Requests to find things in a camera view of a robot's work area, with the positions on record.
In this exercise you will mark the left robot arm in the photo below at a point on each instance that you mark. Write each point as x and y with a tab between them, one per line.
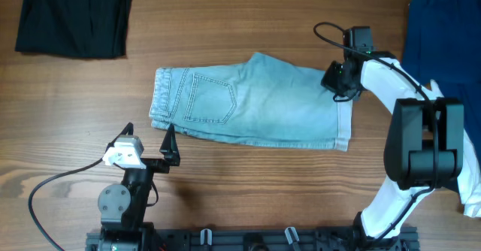
123	206

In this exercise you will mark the black folded garment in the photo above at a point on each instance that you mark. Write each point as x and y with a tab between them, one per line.
87	29

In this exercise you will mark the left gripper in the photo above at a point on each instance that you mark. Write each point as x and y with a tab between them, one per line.
167	149

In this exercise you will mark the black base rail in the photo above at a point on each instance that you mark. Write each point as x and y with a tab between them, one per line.
248	239

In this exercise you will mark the white garment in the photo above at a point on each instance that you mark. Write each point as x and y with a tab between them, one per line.
469	176

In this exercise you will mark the light blue denim shorts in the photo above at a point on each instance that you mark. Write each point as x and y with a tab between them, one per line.
264	102

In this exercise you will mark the dark blue garment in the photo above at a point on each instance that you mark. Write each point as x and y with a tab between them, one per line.
443	37

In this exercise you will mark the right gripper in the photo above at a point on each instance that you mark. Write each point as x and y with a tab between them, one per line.
328	82

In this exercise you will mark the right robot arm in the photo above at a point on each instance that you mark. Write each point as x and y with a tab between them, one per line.
424	147

